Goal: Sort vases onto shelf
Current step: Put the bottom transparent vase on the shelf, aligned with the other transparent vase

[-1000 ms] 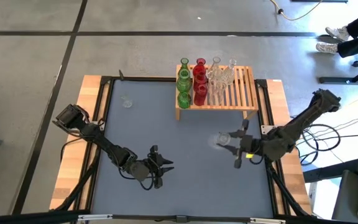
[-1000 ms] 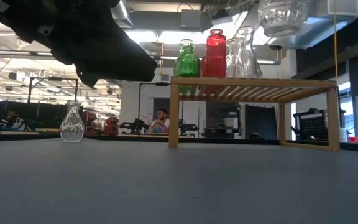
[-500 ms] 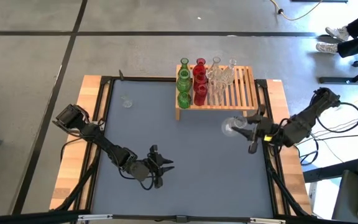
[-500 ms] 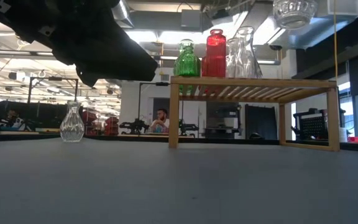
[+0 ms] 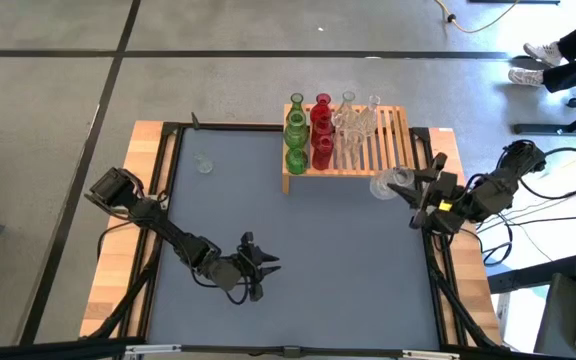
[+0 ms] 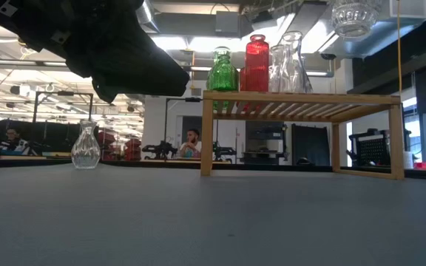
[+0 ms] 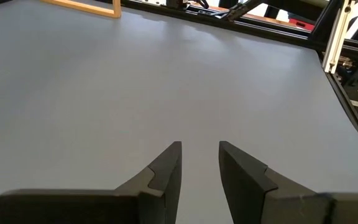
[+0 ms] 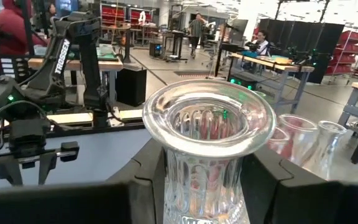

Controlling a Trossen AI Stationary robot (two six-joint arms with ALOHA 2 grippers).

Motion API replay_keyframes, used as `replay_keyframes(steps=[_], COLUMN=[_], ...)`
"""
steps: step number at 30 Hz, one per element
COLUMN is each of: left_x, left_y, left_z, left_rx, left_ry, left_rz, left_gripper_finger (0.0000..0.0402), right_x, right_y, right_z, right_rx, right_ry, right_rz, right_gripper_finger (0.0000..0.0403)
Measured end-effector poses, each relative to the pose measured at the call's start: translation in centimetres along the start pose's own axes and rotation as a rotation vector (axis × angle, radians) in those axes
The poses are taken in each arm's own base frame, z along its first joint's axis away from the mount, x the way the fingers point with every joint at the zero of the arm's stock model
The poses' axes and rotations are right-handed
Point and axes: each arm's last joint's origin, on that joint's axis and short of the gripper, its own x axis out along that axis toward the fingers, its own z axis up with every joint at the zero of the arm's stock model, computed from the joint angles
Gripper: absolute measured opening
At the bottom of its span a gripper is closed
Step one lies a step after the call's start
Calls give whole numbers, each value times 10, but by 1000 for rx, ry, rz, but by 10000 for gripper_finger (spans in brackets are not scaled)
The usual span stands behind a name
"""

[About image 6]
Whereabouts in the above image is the grey ceiling box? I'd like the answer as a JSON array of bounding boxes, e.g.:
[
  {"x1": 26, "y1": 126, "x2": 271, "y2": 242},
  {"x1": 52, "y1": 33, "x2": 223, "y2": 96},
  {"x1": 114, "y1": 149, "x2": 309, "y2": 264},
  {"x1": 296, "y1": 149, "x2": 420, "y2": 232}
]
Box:
[{"x1": 214, "y1": 10, "x2": 240, "y2": 34}]

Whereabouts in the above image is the black pegboard cart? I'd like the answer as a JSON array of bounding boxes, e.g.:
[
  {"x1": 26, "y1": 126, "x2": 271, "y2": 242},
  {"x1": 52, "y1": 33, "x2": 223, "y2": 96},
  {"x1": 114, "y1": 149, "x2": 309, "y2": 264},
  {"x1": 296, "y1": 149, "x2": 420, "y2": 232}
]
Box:
[{"x1": 348, "y1": 128, "x2": 406, "y2": 167}]

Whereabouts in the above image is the small clear ribbed glass vase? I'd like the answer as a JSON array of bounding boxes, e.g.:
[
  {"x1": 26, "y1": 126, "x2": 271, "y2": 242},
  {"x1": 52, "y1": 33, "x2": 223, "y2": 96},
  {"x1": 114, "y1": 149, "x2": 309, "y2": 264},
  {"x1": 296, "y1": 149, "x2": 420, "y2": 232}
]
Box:
[{"x1": 70, "y1": 119, "x2": 101, "y2": 170}]

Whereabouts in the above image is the red crates stack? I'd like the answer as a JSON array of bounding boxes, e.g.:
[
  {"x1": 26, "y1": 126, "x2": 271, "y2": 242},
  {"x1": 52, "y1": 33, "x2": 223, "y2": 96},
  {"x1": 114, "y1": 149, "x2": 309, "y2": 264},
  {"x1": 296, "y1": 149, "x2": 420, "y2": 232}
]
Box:
[{"x1": 124, "y1": 137, "x2": 143, "y2": 162}]

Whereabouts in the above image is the person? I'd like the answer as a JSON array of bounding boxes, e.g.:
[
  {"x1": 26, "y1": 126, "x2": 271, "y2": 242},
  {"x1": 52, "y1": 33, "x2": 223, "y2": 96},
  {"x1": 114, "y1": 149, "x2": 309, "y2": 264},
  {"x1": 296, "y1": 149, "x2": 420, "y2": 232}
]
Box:
[
  {"x1": 0, "y1": 127, "x2": 29, "y2": 154},
  {"x1": 178, "y1": 128, "x2": 203, "y2": 160}
]

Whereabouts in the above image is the red cylindrical glass bottle vase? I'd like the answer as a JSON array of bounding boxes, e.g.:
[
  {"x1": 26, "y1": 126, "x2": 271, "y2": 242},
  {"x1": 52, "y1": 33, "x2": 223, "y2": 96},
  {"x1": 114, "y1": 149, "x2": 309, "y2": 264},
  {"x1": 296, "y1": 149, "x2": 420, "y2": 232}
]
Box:
[{"x1": 243, "y1": 34, "x2": 271, "y2": 92}]

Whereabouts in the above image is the clear diamond-cut glass vase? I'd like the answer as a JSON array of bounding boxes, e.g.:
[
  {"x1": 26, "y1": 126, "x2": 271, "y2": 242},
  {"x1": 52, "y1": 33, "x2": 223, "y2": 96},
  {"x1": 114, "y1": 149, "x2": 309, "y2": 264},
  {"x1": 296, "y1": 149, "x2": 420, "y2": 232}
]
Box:
[{"x1": 330, "y1": 0, "x2": 383, "y2": 39}]

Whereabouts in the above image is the clear glass carafe vase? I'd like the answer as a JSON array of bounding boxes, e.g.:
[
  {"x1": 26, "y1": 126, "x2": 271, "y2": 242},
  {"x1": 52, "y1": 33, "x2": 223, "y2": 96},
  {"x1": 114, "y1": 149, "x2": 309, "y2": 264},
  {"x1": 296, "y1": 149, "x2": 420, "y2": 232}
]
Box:
[
  {"x1": 269, "y1": 44, "x2": 285, "y2": 93},
  {"x1": 280, "y1": 30, "x2": 314, "y2": 93}
]

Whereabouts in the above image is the wooden slatted shelf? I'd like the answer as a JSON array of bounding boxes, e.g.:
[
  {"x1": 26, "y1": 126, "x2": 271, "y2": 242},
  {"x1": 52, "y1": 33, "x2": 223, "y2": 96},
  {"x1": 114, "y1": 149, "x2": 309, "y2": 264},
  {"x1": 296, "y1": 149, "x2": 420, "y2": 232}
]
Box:
[{"x1": 200, "y1": 90, "x2": 405, "y2": 181}]

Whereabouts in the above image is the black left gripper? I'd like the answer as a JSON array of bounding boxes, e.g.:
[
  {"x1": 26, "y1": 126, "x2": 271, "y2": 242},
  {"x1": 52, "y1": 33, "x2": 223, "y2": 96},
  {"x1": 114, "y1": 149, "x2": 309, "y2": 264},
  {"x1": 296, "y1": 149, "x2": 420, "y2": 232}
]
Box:
[{"x1": 0, "y1": 0, "x2": 191, "y2": 104}]

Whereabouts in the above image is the black metal stand frame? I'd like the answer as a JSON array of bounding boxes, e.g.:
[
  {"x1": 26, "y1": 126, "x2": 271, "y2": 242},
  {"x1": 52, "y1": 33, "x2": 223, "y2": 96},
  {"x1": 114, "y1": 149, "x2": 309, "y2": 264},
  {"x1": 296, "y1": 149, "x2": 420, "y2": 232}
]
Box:
[{"x1": 163, "y1": 96, "x2": 203, "y2": 160}]

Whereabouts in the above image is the silver ventilation duct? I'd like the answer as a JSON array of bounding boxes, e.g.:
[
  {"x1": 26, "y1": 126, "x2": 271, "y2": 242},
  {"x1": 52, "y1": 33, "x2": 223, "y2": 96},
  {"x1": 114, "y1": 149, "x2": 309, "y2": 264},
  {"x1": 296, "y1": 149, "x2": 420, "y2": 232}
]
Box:
[{"x1": 135, "y1": 0, "x2": 160, "y2": 34}]

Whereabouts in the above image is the white ceiling box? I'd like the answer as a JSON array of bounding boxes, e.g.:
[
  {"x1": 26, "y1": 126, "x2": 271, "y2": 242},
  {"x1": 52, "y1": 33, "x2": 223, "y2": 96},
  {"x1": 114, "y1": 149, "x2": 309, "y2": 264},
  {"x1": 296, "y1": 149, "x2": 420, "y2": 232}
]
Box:
[{"x1": 389, "y1": 0, "x2": 426, "y2": 21}]

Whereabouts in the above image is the dark curtain panel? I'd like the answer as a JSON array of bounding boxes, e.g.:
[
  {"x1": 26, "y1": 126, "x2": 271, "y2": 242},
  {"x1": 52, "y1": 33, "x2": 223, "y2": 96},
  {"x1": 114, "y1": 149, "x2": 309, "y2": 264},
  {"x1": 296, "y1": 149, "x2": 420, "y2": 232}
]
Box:
[{"x1": 291, "y1": 123, "x2": 332, "y2": 166}]

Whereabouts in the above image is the green ribbed glass vase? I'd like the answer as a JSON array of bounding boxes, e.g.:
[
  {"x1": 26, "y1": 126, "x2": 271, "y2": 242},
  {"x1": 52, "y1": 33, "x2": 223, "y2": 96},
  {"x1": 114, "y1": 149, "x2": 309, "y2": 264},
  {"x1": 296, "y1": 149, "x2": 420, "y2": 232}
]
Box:
[{"x1": 206, "y1": 46, "x2": 240, "y2": 92}]

